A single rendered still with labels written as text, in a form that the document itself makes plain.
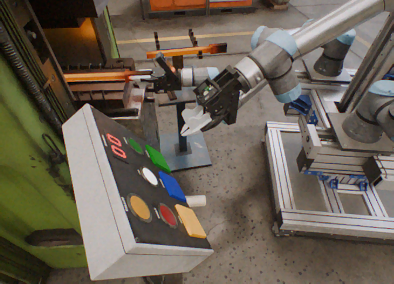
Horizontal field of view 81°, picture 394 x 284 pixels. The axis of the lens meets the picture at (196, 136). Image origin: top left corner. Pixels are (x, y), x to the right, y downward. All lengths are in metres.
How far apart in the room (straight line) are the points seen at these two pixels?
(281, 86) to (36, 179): 0.76
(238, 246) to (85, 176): 1.29
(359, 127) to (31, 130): 1.12
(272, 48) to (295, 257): 1.33
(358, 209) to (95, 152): 1.57
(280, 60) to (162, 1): 4.01
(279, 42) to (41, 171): 0.73
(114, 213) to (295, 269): 1.40
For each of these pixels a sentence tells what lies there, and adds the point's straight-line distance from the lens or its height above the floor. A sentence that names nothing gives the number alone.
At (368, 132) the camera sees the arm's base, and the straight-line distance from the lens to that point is 1.13.
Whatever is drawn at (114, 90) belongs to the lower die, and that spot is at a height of 0.99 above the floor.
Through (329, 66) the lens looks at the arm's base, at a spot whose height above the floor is 0.87.
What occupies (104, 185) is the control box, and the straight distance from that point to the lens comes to 0.41.
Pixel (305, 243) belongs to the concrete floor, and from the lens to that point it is 1.74.
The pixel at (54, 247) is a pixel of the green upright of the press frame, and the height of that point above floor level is 0.34.
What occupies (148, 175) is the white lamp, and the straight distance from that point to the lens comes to 0.52.
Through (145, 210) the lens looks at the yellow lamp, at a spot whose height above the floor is 1.16.
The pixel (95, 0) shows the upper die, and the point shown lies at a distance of 0.79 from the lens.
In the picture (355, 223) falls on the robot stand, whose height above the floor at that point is 0.23.
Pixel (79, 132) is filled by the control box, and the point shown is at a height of 1.18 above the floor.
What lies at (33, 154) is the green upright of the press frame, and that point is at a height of 1.05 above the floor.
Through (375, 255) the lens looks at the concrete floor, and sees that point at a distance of 1.92.
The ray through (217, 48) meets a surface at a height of 0.94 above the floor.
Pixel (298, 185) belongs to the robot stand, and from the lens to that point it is 1.67.
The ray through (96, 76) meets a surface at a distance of 1.03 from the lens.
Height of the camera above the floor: 1.52
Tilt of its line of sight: 47 degrees down
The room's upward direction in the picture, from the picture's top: straight up
